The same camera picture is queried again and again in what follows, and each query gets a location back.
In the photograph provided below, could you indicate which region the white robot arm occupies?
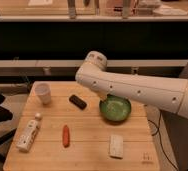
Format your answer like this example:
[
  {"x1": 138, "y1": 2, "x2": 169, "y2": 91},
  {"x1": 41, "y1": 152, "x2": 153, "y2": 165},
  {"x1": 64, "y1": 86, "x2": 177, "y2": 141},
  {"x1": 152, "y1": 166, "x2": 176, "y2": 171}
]
[{"x1": 75, "y1": 51, "x2": 188, "y2": 119}]

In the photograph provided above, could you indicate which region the green ceramic bowl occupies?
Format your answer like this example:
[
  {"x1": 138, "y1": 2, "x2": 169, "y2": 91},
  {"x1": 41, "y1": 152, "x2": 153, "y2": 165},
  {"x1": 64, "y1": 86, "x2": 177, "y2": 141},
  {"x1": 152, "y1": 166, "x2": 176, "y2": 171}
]
[{"x1": 99, "y1": 95, "x2": 131, "y2": 122}]

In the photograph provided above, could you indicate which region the black rectangular bar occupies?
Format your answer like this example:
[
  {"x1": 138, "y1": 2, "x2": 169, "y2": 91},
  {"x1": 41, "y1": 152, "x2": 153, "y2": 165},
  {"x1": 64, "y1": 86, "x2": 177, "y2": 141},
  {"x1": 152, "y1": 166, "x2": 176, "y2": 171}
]
[{"x1": 69, "y1": 95, "x2": 87, "y2": 109}]

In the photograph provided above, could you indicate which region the orange carrot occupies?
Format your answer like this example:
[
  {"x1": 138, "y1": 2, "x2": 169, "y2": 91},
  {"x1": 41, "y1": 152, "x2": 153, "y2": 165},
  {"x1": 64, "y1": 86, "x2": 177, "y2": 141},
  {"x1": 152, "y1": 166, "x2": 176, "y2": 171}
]
[{"x1": 62, "y1": 125, "x2": 70, "y2": 147}]

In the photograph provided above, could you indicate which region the white sponge block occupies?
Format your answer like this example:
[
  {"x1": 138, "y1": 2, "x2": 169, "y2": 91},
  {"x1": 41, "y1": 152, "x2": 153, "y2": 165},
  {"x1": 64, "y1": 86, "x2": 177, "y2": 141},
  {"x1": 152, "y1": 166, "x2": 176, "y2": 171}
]
[{"x1": 109, "y1": 134, "x2": 123, "y2": 158}]

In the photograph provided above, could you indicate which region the white bottle with label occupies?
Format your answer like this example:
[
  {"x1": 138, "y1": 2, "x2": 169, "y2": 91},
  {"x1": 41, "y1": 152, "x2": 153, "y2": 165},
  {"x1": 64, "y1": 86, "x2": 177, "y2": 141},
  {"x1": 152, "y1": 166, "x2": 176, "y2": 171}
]
[{"x1": 16, "y1": 113, "x2": 42, "y2": 152}]

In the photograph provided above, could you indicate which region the black cable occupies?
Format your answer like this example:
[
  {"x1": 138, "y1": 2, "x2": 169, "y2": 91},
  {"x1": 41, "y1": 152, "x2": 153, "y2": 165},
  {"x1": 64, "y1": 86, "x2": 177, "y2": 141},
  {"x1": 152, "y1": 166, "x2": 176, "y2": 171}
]
[{"x1": 148, "y1": 114, "x2": 180, "y2": 171}]

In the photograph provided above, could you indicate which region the wooden shelf rail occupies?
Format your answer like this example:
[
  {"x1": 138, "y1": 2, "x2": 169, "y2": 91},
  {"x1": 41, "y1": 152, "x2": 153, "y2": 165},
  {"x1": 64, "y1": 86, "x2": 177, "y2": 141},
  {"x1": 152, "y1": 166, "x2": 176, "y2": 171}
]
[{"x1": 0, "y1": 60, "x2": 188, "y2": 68}]

